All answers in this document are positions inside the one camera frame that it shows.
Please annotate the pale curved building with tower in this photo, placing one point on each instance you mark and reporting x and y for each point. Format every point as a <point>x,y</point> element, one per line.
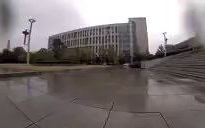
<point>100,38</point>

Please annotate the wet grey paved plaza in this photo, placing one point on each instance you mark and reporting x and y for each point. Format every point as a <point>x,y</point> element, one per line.
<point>90,90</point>

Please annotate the grass strip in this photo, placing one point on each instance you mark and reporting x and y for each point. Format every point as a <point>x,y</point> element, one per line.
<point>40,67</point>

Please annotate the row of green trees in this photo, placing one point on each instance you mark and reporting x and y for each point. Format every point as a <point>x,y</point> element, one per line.
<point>40,55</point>

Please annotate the thin lamp pole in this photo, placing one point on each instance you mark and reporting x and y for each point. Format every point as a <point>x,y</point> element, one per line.
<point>164,41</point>

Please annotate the tall grey lamp pole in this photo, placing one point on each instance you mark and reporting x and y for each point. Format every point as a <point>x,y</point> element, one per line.
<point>28,43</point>

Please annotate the pole with red top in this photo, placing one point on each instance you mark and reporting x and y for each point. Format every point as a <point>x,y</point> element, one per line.
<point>25,35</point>

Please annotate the grey low building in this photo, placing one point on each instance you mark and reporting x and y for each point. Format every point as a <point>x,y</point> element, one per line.
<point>183,43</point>

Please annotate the wide grey stone steps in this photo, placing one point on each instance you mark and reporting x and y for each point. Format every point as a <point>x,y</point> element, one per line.
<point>190,66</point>

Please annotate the pale low wall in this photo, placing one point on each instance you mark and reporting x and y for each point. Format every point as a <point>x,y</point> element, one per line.
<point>150,62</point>

